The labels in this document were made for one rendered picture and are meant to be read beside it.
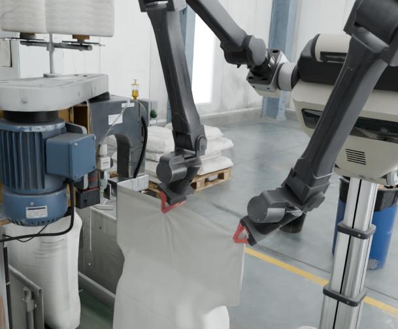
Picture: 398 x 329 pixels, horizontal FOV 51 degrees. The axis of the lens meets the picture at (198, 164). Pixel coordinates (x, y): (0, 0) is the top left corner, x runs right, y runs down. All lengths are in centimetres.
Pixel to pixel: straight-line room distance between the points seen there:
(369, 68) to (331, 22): 891
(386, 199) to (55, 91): 259
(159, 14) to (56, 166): 41
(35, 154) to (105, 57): 545
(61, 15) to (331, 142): 66
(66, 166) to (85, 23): 33
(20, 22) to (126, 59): 542
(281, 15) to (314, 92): 862
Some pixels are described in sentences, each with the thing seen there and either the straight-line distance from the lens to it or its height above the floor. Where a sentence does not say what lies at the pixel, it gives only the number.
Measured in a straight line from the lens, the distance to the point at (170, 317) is 126.
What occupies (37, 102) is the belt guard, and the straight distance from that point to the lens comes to 96.
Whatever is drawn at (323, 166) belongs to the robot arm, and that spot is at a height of 131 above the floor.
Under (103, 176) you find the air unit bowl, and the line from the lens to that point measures 130.
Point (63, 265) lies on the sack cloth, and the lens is 175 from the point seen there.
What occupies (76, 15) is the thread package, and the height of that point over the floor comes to 157.
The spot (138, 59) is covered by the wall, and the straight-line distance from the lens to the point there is 682.
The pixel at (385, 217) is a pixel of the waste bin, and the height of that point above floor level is 43.
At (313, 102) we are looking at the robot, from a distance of 127.
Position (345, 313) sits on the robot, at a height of 63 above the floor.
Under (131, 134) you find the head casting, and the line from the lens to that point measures 141.
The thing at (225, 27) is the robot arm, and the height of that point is 157.
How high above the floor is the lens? 152
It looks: 16 degrees down
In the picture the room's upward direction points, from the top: 3 degrees clockwise
